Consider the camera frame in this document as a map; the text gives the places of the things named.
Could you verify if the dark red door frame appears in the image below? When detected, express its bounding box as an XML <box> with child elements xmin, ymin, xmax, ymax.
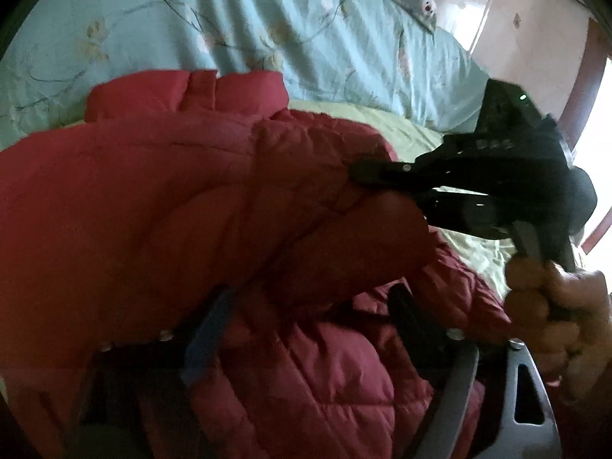
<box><xmin>557</xmin><ymin>24</ymin><xmax>612</xmax><ymax>252</ymax></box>

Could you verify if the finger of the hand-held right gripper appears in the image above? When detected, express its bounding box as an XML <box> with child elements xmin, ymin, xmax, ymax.
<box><xmin>348</xmin><ymin>133</ymin><xmax>483</xmax><ymax>192</ymax></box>
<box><xmin>421</xmin><ymin>186</ymin><xmax>519</xmax><ymax>242</ymax></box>

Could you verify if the red quilted jacket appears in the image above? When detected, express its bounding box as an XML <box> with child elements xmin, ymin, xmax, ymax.
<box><xmin>0</xmin><ymin>69</ymin><xmax>514</xmax><ymax>459</ymax></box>

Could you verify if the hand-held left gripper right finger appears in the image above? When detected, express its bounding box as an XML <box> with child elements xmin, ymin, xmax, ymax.
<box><xmin>386</xmin><ymin>284</ymin><xmax>562</xmax><ymax>459</ymax></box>

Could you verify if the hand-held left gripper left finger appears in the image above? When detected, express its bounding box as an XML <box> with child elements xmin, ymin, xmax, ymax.
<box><xmin>76</xmin><ymin>289</ymin><xmax>237</xmax><ymax>459</ymax></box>

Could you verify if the light blue floral duvet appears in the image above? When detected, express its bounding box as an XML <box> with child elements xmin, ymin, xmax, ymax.
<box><xmin>0</xmin><ymin>0</ymin><xmax>491</xmax><ymax>154</ymax></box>

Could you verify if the pale green blanket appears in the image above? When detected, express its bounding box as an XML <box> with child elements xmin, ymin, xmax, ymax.
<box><xmin>287</xmin><ymin>98</ymin><xmax>517</xmax><ymax>299</ymax></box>

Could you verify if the person's right hand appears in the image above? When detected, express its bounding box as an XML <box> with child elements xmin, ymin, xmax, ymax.
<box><xmin>504</xmin><ymin>252</ymin><xmax>612</xmax><ymax>405</ymax></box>

